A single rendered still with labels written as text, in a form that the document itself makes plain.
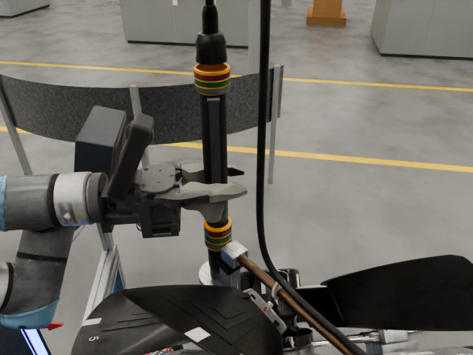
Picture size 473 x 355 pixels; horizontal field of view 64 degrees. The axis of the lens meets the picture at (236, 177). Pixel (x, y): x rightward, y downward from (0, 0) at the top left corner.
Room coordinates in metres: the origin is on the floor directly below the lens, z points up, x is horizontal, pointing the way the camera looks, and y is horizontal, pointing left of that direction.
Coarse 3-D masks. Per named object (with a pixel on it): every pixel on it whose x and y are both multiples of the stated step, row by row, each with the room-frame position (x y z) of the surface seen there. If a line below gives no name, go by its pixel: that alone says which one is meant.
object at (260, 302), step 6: (258, 294) 0.43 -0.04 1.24; (258, 300) 0.42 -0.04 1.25; (258, 306) 0.40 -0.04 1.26; (264, 306) 0.41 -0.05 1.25; (264, 312) 0.39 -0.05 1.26; (270, 312) 0.40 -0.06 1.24; (270, 318) 0.38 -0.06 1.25; (276, 318) 0.39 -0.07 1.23; (282, 324) 0.39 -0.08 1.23; (282, 330) 0.36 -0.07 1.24
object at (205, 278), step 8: (224, 248) 0.42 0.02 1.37; (240, 248) 0.42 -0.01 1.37; (224, 256) 0.41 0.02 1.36; (232, 256) 0.40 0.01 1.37; (208, 264) 0.46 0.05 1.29; (224, 264) 0.40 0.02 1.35; (232, 264) 0.40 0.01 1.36; (240, 264) 0.40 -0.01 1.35; (200, 272) 0.45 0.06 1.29; (208, 272) 0.45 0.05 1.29; (224, 272) 0.41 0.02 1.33; (232, 272) 0.40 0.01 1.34; (200, 280) 0.43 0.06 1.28; (208, 280) 0.43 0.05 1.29; (216, 280) 0.43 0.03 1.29; (224, 280) 0.41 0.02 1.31; (232, 280) 0.42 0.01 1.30
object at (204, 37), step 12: (204, 12) 0.44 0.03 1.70; (216, 12) 0.44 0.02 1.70; (204, 24) 0.44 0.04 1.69; (216, 24) 0.44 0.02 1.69; (204, 36) 0.43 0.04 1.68; (216, 36) 0.43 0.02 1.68; (204, 48) 0.43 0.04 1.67; (216, 48) 0.43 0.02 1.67; (204, 60) 0.43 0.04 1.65; (216, 60) 0.43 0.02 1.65; (216, 252) 0.43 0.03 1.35; (216, 264) 0.43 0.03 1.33; (216, 276) 0.43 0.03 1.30
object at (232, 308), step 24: (144, 288) 0.32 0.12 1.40; (168, 288) 0.33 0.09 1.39; (192, 288) 0.35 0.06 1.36; (216, 288) 0.38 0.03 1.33; (168, 312) 0.27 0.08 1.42; (192, 312) 0.28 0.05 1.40; (216, 312) 0.30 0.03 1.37; (240, 312) 0.33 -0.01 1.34; (216, 336) 0.25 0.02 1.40; (240, 336) 0.27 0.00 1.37; (264, 336) 0.30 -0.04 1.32
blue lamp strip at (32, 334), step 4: (28, 332) 0.41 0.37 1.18; (32, 332) 0.41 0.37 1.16; (36, 332) 0.42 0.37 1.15; (32, 336) 0.41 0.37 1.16; (36, 336) 0.42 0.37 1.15; (32, 340) 0.41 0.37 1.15; (36, 340) 0.41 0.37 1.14; (40, 340) 0.42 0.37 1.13; (36, 344) 0.41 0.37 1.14; (40, 344) 0.42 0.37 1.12; (36, 348) 0.40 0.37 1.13; (40, 348) 0.41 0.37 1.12; (44, 348) 0.42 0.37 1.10; (40, 352) 0.41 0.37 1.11; (44, 352) 0.42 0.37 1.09
